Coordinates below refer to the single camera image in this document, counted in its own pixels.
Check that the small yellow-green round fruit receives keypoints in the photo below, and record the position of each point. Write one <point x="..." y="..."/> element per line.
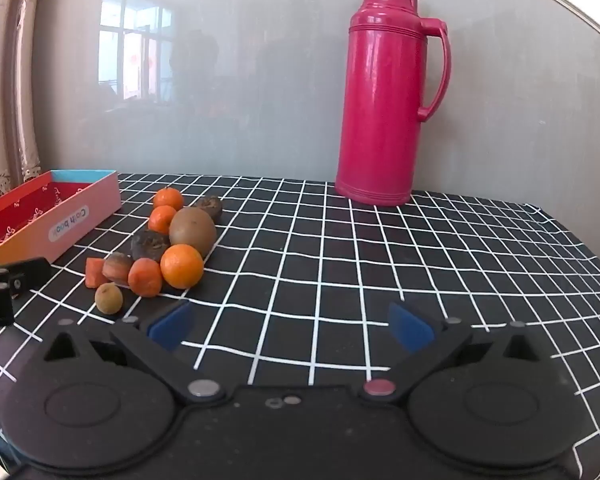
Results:
<point x="108" y="299"/>

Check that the brownish vegetable chunk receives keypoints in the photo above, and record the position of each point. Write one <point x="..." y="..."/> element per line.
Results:
<point x="117" y="266"/>

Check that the black checked tablecloth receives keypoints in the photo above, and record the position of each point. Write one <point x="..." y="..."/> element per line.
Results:
<point x="330" y="260"/>

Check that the small tangerine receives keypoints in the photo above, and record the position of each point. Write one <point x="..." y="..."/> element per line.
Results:
<point x="168" y="198"/>
<point x="161" y="221"/>

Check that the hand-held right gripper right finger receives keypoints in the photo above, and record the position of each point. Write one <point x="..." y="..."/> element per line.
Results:
<point x="410" y="327"/>

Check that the small carrot chunk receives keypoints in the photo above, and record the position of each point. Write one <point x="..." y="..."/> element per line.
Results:
<point x="95" y="272"/>

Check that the beige curtain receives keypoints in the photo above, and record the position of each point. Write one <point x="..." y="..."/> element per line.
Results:
<point x="5" y="110"/>

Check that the dark brown wrinkled fruit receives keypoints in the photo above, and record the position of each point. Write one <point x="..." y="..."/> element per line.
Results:
<point x="149" y="244"/>
<point x="210" y="206"/>

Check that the large tangerine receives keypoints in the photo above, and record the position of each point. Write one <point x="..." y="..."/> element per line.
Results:
<point x="181" y="266"/>

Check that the brown kiwi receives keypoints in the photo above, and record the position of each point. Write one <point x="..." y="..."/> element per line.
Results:
<point x="194" y="230"/>

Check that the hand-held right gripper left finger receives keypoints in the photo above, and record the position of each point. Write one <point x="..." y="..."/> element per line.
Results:
<point x="172" y="325"/>

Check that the red thermos jug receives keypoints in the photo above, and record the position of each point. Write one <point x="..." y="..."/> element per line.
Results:
<point x="380" y="110"/>

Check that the red cardboard box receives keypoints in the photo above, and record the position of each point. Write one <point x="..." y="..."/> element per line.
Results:
<point x="75" y="220"/>

